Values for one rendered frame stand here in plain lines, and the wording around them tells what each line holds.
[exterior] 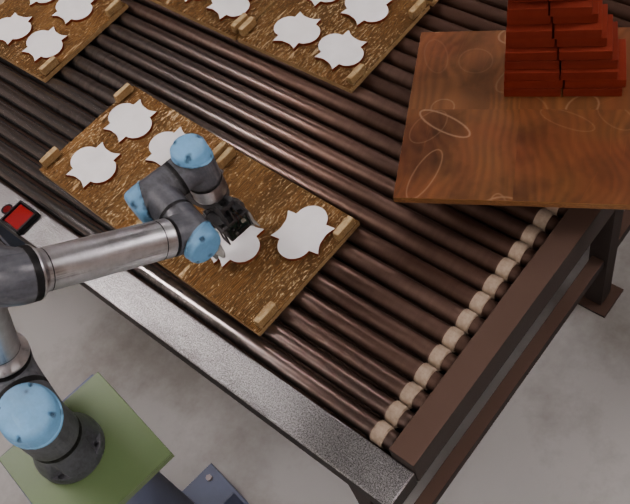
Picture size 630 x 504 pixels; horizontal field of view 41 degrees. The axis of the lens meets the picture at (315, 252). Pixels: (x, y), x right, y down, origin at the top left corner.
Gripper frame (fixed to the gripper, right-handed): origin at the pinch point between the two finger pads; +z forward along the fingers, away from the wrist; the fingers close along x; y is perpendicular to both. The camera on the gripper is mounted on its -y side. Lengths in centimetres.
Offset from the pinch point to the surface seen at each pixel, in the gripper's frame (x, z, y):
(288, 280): 1.6, 2.8, 16.7
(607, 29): 82, -20, 39
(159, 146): 6.7, 2.0, -39.2
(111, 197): -11.3, 3.0, -37.1
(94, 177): -10.6, 2.0, -45.4
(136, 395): -41, 97, -49
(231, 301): -10.4, 2.8, 10.6
